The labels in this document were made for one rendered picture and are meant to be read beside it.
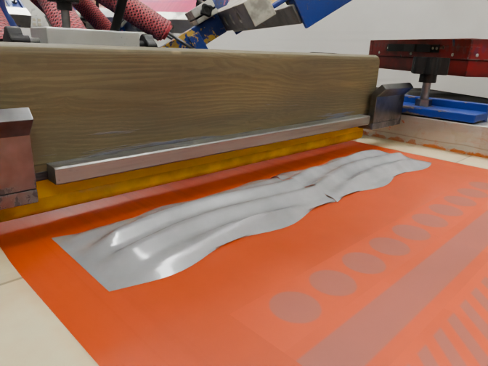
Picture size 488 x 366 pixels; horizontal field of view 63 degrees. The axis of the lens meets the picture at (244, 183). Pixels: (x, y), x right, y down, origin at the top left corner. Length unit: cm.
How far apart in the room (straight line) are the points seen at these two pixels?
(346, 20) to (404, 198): 237
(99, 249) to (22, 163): 6
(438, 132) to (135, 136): 38
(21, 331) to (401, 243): 20
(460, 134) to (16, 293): 47
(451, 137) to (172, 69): 36
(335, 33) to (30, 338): 261
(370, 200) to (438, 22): 213
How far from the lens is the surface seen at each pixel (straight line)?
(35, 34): 60
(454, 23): 239
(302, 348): 17
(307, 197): 30
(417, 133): 55
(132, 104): 27
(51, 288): 21
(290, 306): 19
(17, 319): 19
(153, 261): 21
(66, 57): 25
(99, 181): 28
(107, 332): 17
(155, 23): 99
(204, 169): 33
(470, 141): 53
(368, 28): 259
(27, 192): 24
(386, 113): 52
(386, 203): 32
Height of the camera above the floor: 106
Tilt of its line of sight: 19 degrees down
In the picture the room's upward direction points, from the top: 2 degrees clockwise
